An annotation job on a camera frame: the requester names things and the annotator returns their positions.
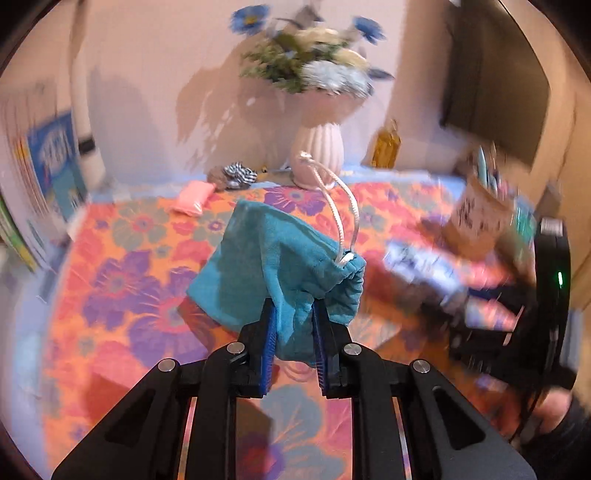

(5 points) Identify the pink packet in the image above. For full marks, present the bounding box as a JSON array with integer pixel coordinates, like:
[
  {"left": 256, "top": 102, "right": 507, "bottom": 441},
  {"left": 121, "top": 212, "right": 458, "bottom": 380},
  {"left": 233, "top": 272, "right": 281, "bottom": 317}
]
[{"left": 173, "top": 181, "right": 214, "bottom": 215}]

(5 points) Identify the floral orange table mat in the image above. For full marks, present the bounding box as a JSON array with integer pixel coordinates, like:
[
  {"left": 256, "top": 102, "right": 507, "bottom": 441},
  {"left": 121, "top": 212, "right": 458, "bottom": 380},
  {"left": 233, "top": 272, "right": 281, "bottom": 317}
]
[{"left": 41, "top": 178, "right": 546, "bottom": 480}]

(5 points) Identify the blue book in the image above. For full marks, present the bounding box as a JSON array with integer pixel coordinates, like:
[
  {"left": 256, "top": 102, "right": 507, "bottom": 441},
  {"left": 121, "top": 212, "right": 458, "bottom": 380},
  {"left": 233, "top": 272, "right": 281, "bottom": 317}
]
[{"left": 27, "top": 113, "right": 88, "bottom": 222}]

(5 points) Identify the white blue patterned packet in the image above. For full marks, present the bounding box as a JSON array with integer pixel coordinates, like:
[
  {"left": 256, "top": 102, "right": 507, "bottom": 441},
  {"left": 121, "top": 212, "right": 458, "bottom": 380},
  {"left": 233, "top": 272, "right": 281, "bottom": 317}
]
[{"left": 383, "top": 239, "right": 467, "bottom": 303}]

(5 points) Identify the yellow oil bottle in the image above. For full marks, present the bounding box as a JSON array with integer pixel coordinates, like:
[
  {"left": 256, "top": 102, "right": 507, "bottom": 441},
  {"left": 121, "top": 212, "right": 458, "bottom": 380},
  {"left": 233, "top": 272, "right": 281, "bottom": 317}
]
[{"left": 372, "top": 119, "right": 402, "bottom": 169}]

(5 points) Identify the blue and white flower bouquet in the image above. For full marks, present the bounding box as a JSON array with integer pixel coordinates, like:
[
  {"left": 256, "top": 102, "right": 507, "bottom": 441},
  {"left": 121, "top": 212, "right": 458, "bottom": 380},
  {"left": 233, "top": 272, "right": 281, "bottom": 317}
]
[{"left": 229, "top": 4, "right": 395, "bottom": 100}]

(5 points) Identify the striped black white scrunchie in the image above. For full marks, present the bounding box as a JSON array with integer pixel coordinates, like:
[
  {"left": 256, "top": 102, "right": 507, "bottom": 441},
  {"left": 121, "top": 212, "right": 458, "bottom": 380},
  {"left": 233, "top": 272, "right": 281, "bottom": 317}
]
[{"left": 224, "top": 161, "right": 258, "bottom": 191}]

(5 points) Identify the row of books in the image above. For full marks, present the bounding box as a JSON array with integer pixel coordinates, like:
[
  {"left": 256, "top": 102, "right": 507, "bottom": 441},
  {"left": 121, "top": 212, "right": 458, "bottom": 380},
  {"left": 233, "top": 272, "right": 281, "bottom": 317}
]
[{"left": 0, "top": 83, "right": 47, "bottom": 273}]

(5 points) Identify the teal drawstring pouch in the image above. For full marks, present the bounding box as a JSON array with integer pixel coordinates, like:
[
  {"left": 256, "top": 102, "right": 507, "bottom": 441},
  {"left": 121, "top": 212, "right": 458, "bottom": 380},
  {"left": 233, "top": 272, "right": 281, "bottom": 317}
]
[{"left": 186, "top": 151, "right": 368, "bottom": 370}]

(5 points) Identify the white pole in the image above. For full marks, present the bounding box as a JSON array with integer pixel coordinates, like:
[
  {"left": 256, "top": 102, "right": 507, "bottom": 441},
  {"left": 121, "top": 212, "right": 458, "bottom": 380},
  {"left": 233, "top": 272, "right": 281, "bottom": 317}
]
[{"left": 69, "top": 0, "right": 107, "bottom": 181}]

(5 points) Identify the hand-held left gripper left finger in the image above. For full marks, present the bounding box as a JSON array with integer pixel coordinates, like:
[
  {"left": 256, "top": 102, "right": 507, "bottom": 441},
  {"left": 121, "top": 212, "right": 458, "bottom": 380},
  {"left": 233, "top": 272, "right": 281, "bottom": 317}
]
[{"left": 51, "top": 298, "right": 278, "bottom": 480}]

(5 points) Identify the black television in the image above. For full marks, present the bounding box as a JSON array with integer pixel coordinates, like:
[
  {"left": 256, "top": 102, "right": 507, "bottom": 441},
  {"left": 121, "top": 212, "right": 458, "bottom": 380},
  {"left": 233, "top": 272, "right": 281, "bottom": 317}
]
[{"left": 438, "top": 0, "right": 552, "bottom": 169}]

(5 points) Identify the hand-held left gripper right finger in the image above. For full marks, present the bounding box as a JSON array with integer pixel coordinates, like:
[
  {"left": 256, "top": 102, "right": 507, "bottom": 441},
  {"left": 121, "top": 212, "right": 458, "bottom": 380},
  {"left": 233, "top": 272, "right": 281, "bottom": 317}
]
[{"left": 311, "top": 302, "right": 536, "bottom": 480}]

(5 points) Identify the white ribbed vase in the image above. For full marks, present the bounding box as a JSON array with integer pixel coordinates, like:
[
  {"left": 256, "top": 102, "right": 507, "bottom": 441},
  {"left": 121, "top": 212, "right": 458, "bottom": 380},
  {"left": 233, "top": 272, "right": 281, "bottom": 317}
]
[{"left": 290, "top": 90, "right": 358, "bottom": 190}]

